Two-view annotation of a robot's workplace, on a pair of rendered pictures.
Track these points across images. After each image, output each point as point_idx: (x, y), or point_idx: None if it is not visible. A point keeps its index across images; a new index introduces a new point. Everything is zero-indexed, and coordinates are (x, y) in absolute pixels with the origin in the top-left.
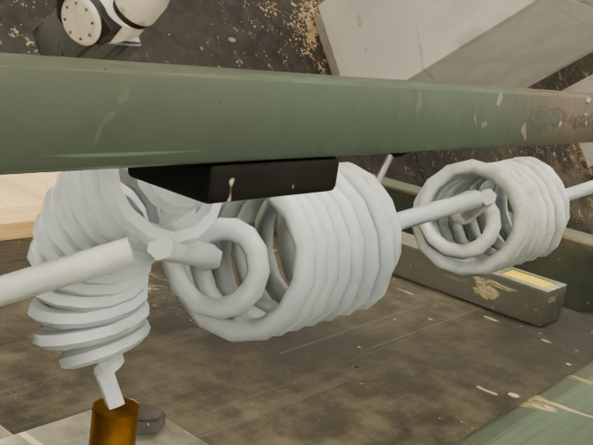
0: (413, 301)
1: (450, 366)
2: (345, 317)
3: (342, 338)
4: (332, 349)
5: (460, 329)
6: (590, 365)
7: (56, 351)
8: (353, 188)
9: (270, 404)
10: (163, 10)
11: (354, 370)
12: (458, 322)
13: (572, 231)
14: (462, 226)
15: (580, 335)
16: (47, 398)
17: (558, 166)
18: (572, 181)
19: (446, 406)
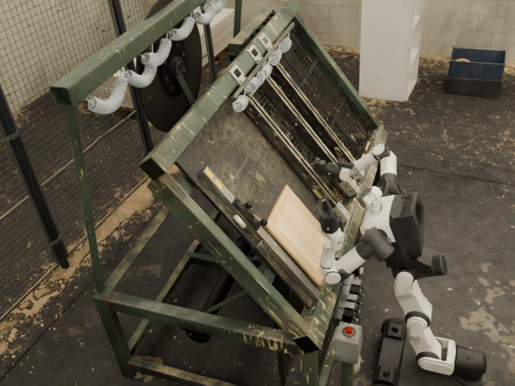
0: (221, 179)
1: (216, 150)
2: (231, 168)
3: (230, 159)
4: (231, 155)
5: (214, 165)
6: (220, 105)
7: (257, 151)
8: (254, 81)
9: (234, 137)
10: (320, 258)
11: (227, 148)
12: (214, 169)
13: (197, 211)
14: (241, 109)
15: (195, 166)
16: (253, 139)
17: None
18: None
19: (217, 137)
